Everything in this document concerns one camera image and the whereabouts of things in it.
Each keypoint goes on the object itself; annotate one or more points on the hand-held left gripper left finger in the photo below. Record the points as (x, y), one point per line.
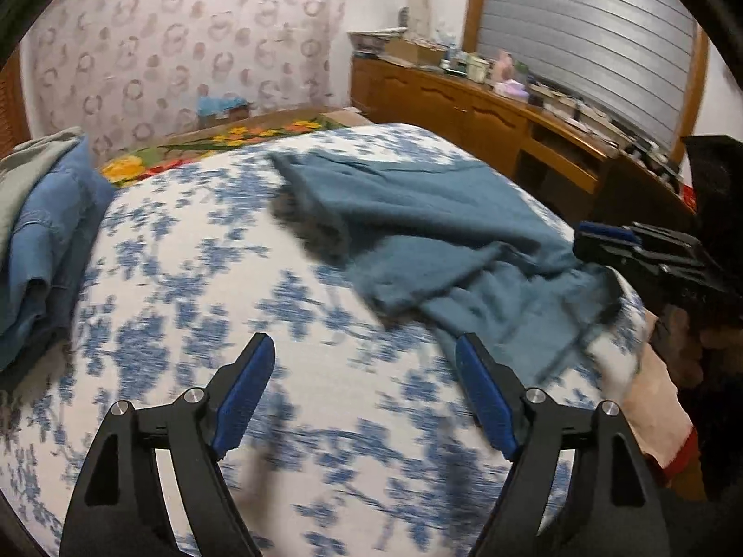
(247, 389)

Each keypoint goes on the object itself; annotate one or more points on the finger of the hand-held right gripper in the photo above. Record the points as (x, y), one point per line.
(598, 254)
(606, 233)

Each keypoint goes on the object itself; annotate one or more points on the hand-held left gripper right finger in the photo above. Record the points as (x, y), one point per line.
(484, 389)

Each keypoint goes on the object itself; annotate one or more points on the teal pants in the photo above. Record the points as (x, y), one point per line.
(435, 214)

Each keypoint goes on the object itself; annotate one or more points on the folded green pants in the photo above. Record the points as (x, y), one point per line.
(23, 168)

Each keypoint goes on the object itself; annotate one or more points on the blue floral bedspread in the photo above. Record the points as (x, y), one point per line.
(203, 301)

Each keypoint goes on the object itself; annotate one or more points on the pink towel with red edge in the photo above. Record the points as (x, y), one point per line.
(656, 406)

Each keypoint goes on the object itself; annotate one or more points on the pink figurine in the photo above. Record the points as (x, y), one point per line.
(509, 78)

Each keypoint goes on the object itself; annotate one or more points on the white jar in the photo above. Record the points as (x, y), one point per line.
(479, 68)

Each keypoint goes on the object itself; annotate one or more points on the grey roller shutter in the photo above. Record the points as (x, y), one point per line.
(580, 23)

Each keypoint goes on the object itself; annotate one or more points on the wooden sideboard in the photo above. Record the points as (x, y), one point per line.
(441, 98)

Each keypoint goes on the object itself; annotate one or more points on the folded blue denim jeans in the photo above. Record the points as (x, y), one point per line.
(46, 232)

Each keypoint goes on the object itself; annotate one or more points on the colourful floral mat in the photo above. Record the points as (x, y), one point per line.
(232, 134)

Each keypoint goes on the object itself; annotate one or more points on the open cardboard box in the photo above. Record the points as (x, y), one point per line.
(415, 52)

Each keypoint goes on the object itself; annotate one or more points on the cardboard box with blue filling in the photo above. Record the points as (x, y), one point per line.
(223, 109)

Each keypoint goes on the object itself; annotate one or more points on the wooden slatted headboard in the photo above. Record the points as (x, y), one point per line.
(13, 110)

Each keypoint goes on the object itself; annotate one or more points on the wooden window frame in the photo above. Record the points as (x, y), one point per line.
(477, 0)

